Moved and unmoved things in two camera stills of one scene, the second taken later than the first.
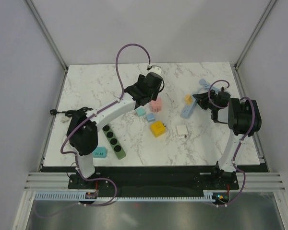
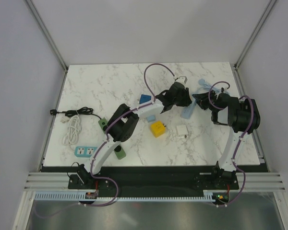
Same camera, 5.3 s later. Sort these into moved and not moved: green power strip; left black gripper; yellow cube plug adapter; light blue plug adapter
Moved: left black gripper
Not moved: yellow cube plug adapter; light blue plug adapter; green power strip
